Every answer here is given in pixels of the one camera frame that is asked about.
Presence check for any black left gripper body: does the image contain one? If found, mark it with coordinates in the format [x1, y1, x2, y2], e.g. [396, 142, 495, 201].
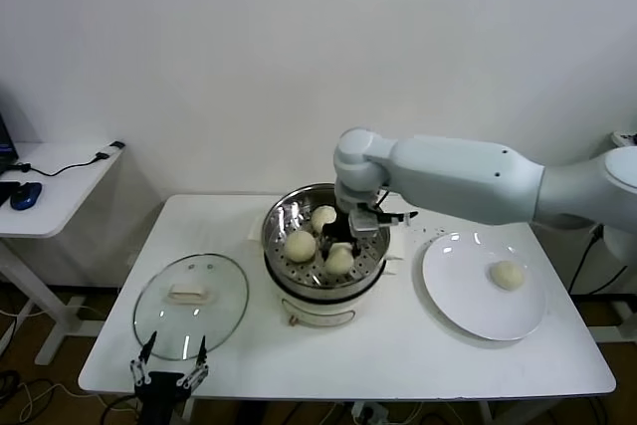
[134, 369, 189, 425]

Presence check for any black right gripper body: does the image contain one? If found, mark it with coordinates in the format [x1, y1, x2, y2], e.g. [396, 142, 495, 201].
[325, 200, 357, 245]

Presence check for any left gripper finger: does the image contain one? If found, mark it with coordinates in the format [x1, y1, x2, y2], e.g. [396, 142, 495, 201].
[174, 334, 210, 391]
[129, 329, 158, 387]

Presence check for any white steamed baozi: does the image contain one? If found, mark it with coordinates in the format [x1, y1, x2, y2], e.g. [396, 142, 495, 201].
[323, 243, 355, 277]
[311, 204, 338, 235]
[284, 230, 318, 263]
[488, 260, 527, 292]

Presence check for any glass lid with beige handle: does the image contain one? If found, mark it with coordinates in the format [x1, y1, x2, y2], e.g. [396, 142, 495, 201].
[132, 252, 250, 362]

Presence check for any perforated steel steamer basket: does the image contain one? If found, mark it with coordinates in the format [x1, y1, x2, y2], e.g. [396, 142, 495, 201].
[261, 184, 393, 297]

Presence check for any white electric cooking pot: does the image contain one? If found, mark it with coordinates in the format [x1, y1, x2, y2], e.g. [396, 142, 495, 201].
[247, 213, 408, 329]

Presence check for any white round plate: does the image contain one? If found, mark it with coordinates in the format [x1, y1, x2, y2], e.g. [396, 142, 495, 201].
[421, 230, 547, 342]

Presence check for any white power strip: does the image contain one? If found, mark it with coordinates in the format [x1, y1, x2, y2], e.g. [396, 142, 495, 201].
[350, 402, 393, 425]

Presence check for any blue computer mouse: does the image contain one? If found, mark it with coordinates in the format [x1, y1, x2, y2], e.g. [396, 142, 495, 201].
[9, 182, 44, 211]

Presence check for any dark laptop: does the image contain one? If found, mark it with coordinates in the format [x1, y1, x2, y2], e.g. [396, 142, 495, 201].
[0, 108, 20, 178]

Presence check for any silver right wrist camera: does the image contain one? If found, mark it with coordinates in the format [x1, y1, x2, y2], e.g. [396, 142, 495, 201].
[347, 209, 380, 238]

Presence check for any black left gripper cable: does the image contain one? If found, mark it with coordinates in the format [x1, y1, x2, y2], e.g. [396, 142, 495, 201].
[99, 392, 143, 425]

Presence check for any black cable with adapter plug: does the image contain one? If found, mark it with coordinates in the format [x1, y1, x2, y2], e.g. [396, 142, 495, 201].
[8, 141, 126, 180]

